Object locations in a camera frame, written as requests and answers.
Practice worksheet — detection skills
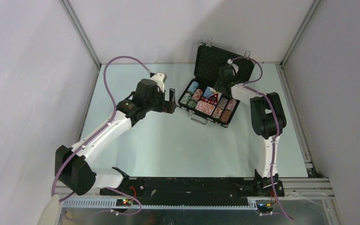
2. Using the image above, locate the blue playing card deck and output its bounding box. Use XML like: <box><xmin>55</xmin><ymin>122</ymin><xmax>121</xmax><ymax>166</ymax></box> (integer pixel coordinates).
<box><xmin>202</xmin><ymin>86</ymin><xmax>222</xmax><ymax>99</ymax></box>

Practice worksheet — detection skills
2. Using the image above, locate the grey chip stack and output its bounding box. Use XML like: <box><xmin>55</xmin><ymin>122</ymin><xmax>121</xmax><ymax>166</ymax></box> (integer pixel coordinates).
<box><xmin>217</xmin><ymin>97</ymin><xmax>228</xmax><ymax>109</ymax></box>

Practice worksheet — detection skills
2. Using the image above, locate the red white chip stack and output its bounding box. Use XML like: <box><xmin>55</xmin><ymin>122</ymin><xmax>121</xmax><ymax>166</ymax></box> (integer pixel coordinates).
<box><xmin>225</xmin><ymin>99</ymin><xmax>237</xmax><ymax>112</ymax></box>

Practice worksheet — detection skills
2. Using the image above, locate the blue poker chip stack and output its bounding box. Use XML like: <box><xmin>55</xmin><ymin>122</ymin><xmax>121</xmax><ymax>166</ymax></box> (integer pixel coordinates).
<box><xmin>187</xmin><ymin>81</ymin><xmax>199</xmax><ymax>95</ymax></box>

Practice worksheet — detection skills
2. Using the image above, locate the black poker set case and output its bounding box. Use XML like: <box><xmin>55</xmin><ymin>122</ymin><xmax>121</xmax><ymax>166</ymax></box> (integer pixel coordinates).
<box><xmin>177</xmin><ymin>43</ymin><xmax>255</xmax><ymax>128</ymax></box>

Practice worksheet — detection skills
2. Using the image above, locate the orange brown chip stack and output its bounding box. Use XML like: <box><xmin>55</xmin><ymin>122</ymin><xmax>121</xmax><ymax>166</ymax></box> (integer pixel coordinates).
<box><xmin>220</xmin><ymin>109</ymin><xmax>232</xmax><ymax>123</ymax></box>

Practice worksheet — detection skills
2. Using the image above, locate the black red triangular button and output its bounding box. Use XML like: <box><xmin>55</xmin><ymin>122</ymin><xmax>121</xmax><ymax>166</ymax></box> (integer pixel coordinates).
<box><xmin>208</xmin><ymin>92</ymin><xmax>221</xmax><ymax>105</ymax></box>

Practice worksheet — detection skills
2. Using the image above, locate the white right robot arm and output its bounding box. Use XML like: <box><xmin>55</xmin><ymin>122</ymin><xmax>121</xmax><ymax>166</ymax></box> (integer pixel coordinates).
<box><xmin>214</xmin><ymin>60</ymin><xmax>287</xmax><ymax>196</ymax></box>

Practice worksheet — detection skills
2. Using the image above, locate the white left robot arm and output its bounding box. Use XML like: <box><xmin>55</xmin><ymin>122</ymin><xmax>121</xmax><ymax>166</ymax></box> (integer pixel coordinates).
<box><xmin>53</xmin><ymin>79</ymin><xmax>176</xmax><ymax>195</ymax></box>

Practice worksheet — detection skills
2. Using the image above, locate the tall green chip stack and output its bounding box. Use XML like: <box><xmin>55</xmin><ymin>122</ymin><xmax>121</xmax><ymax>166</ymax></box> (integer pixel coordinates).
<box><xmin>179</xmin><ymin>93</ymin><xmax>192</xmax><ymax>105</ymax></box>

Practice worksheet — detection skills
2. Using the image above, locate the short green chip stack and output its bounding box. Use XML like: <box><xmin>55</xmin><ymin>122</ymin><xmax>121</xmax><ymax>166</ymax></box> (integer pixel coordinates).
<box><xmin>187</xmin><ymin>100</ymin><xmax>196</xmax><ymax>108</ymax></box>

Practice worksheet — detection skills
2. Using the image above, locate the red playing card deck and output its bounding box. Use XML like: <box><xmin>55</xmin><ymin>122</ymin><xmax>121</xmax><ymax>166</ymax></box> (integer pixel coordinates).
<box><xmin>195</xmin><ymin>101</ymin><xmax>215</xmax><ymax>116</ymax></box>

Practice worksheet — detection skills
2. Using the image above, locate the red chip stack in case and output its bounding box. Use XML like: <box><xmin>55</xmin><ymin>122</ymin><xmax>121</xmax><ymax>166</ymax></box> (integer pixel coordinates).
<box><xmin>212</xmin><ymin>108</ymin><xmax>223</xmax><ymax>119</ymax></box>

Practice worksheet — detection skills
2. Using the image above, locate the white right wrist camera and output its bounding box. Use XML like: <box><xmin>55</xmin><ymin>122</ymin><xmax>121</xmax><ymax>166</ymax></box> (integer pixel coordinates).
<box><xmin>227</xmin><ymin>59</ymin><xmax>239</xmax><ymax>75</ymax></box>

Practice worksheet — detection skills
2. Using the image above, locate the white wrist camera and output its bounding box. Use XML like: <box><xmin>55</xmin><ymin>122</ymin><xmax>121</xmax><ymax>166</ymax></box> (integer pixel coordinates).
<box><xmin>150</xmin><ymin>73</ymin><xmax>167</xmax><ymax>93</ymax></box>
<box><xmin>227</xmin><ymin>59</ymin><xmax>239</xmax><ymax>75</ymax></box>

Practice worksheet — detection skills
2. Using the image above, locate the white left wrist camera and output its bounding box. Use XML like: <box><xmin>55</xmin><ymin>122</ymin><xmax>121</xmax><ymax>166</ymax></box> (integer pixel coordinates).
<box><xmin>150</xmin><ymin>73</ymin><xmax>167</xmax><ymax>93</ymax></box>

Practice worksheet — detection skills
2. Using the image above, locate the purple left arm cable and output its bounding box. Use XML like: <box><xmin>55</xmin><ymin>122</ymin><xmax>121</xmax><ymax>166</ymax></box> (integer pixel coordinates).
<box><xmin>51</xmin><ymin>56</ymin><xmax>153</xmax><ymax>222</ymax></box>

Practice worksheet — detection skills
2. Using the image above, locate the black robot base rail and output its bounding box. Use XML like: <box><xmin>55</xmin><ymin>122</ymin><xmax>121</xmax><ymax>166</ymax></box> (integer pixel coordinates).
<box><xmin>116</xmin><ymin>175</ymin><xmax>285</xmax><ymax>207</ymax></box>

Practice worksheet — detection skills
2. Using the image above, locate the aluminium frame rail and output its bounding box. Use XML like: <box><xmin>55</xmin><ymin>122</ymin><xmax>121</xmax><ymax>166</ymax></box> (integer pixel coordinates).
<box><xmin>53</xmin><ymin>176</ymin><xmax>336</xmax><ymax>210</ymax></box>

